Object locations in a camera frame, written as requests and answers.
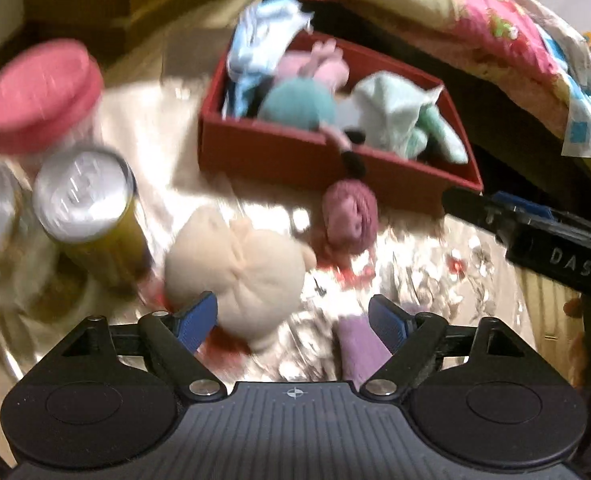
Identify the pink pig plush teal dress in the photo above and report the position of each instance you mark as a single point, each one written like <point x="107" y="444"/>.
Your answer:
<point x="298" y="102"/>

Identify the pink lidded plastic jar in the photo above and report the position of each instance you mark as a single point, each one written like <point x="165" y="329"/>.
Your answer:
<point x="40" y="95"/>

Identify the yellow drink can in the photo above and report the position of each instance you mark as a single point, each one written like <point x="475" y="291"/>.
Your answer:
<point x="100" y="230"/>

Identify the mint green towel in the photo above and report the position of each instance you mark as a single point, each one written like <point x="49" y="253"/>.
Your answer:
<point x="390" y="110"/>

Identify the cream floral table cloth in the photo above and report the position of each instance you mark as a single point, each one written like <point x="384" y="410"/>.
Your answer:
<point x="425" y="270"/>

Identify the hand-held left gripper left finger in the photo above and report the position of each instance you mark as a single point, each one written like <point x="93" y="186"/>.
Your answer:
<point x="198" y="320"/>

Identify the red cardboard box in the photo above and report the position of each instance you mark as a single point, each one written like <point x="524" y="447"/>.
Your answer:
<point x="275" y="152"/>

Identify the wooden cabinet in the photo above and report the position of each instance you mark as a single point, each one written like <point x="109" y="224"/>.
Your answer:
<point x="150" y="0"/>

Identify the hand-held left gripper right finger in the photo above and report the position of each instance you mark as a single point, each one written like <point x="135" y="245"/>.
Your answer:
<point x="388" y="320"/>

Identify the purple cloth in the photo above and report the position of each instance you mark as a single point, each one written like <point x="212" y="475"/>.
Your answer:
<point x="360" y="350"/>

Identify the pink printed quilt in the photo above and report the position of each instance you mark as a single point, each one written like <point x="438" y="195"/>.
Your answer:
<point x="475" y="20"/>

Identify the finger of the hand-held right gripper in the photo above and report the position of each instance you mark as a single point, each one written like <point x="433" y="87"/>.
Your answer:
<point x="475" y="207"/>
<point x="525" y="207"/>

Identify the cream plush toy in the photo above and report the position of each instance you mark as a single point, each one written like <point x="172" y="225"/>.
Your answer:
<point x="235" y="275"/>

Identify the blue checked white sheet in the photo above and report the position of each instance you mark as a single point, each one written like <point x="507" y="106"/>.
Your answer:
<point x="585" y="110"/>

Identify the dark wooden bed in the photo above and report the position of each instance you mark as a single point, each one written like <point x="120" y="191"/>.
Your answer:
<point x="500" y="150"/>

